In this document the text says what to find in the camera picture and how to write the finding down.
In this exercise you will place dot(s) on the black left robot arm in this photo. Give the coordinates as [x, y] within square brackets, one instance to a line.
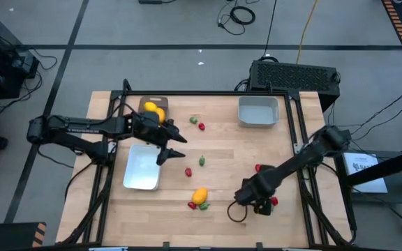
[82, 125]

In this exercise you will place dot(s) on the brown wooden cutting board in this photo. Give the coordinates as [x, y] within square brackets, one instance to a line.
[162, 101]

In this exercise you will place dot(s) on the light grey plastic basket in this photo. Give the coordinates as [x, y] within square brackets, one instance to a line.
[258, 115]

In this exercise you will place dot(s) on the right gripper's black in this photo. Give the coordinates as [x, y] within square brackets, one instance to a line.
[255, 190]

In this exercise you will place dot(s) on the black metal beam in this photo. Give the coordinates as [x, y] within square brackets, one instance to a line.
[389, 167]

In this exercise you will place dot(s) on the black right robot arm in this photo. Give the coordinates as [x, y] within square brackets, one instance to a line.
[309, 153]

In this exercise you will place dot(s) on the black mesh computer tower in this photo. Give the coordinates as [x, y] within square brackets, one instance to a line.
[291, 75]

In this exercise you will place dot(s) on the black floor box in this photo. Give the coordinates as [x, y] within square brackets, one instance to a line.
[150, 1]

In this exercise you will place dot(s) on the white printed paper sheet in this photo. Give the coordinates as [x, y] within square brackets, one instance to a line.
[365, 174]

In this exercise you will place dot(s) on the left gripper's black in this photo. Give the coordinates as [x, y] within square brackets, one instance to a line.
[150, 130]

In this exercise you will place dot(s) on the white plastic basket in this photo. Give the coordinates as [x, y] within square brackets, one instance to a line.
[141, 171]

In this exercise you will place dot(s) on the yellow toy lemon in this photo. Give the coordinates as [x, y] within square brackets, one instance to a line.
[161, 115]
[150, 106]
[199, 196]

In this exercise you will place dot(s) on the black metal table frame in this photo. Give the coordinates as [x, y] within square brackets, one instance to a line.
[204, 93]

